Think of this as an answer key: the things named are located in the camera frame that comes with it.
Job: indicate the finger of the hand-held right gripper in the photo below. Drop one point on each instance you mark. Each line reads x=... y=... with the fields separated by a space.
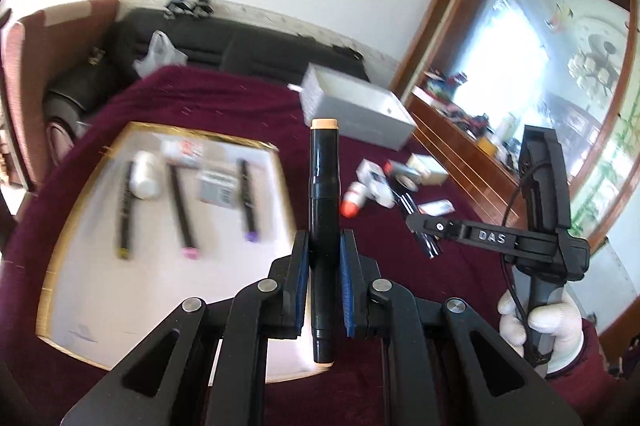
x=480 y=236

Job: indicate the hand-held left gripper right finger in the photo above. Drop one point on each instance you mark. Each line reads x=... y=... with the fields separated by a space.
x=346 y=286

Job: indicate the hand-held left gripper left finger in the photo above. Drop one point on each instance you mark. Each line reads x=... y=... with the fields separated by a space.
x=301 y=286

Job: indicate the black tape roll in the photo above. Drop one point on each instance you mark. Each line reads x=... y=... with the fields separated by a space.
x=407 y=182

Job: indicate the black marker purple caps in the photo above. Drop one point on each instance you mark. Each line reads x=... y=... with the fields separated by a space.
x=246 y=201

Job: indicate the black marker peach caps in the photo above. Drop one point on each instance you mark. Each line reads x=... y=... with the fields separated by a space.
x=324 y=186

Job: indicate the white box dark label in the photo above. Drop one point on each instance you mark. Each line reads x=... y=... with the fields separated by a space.
x=372 y=178

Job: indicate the pink white medicine box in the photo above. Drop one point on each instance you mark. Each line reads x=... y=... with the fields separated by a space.
x=217 y=188

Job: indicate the black marker pink caps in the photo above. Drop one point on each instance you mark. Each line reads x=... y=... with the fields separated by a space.
x=182 y=216

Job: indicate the white pill bottle red label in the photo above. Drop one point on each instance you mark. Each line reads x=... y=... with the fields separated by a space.
x=185 y=151

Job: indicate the black marker yellow caps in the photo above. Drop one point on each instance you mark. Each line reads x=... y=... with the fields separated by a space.
x=125 y=211

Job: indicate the white pill bottle green label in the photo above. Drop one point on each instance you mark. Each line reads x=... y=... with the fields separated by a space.
x=145 y=173

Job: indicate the white tray gold edge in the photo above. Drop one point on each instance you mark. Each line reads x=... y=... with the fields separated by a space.
x=90 y=286

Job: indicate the person's right hand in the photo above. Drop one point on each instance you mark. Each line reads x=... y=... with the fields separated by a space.
x=565 y=331

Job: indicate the small blue white box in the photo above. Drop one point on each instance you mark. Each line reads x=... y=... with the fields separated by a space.
x=435 y=208

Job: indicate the white cardboard box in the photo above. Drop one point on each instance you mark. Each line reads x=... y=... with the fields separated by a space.
x=432 y=173

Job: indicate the small white bottle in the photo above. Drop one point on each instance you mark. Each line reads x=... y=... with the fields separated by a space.
x=356 y=193

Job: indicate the wooden partition counter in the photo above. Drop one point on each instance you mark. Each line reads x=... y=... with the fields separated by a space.
x=450 y=140

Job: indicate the red white small box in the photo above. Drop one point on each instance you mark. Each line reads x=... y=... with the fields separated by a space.
x=391 y=166

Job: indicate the grey shoebox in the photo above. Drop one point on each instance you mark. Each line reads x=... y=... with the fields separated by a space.
x=360 y=120

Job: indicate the black sofa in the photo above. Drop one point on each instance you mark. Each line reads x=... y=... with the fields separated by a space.
x=225 y=50

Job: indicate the white plastic bag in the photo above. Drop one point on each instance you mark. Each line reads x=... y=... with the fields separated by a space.
x=160 y=55

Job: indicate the black clamp device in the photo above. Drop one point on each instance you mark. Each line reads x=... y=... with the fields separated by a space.
x=202 y=5
x=177 y=5

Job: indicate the green bamboo wall sticker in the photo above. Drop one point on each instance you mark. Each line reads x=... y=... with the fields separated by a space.
x=631 y=125

